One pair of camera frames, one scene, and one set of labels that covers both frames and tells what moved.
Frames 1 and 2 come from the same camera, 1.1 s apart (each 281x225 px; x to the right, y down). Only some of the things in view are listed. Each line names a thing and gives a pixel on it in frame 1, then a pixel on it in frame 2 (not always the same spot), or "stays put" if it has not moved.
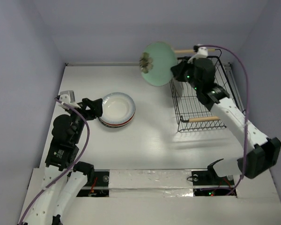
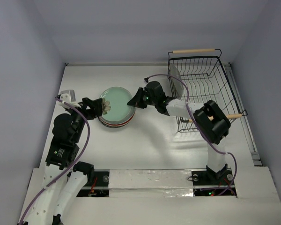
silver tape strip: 151,183 stays put
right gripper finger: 178,71 to 138,99
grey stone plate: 179,86 stays put
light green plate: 156,62 to 114,106
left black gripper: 95,106 stays put
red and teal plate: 117,124 stays put
